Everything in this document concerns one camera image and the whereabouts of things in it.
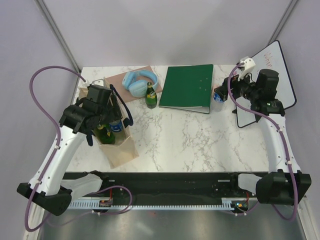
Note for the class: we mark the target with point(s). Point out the green binder folder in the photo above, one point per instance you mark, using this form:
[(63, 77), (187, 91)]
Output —
[(188, 88)]

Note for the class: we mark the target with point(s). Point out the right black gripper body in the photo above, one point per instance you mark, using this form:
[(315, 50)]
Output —
[(237, 85)]

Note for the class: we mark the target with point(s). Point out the green glass bottle in bag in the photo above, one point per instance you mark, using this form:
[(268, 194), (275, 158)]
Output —
[(104, 135)]

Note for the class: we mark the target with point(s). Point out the blue cap water bottle front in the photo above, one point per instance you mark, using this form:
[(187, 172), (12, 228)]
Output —
[(118, 130)]

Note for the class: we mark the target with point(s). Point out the green glass bottle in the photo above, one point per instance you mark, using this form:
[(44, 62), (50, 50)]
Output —
[(104, 135), (150, 96)]

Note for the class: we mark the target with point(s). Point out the blue cap water bottle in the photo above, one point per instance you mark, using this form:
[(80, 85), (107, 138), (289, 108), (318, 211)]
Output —
[(218, 103), (118, 130)]

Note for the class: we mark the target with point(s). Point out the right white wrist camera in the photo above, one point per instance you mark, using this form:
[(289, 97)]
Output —
[(247, 64)]

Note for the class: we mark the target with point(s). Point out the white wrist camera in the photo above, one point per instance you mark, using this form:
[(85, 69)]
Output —
[(99, 82), (247, 64)]

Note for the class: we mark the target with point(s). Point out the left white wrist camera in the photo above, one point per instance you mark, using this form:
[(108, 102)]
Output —
[(99, 82)]

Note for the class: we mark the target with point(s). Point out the light blue headphones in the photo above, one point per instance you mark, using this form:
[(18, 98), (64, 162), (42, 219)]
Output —
[(138, 88)]

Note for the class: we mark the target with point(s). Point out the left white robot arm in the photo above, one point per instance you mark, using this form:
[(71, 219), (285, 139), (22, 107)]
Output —
[(47, 188)]

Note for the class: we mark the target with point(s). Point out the small whiteboard with writing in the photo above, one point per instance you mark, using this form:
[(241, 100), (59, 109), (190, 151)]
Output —
[(271, 57)]

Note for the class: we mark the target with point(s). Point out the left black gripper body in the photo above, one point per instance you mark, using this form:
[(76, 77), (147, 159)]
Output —
[(109, 114)]

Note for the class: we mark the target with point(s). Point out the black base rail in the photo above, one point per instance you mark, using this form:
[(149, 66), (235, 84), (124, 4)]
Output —
[(170, 188)]

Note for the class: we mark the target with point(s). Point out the brown cardboard sheet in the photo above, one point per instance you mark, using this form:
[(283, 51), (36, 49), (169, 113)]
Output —
[(116, 81)]

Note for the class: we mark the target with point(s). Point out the white cable duct strip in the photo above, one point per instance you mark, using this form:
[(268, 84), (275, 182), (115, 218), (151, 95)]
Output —
[(90, 203)]

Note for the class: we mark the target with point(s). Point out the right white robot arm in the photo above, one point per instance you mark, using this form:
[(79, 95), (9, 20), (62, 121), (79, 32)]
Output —
[(284, 184)]

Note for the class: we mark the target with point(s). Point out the beige canvas tote bag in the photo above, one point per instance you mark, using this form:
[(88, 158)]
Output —
[(123, 152)]

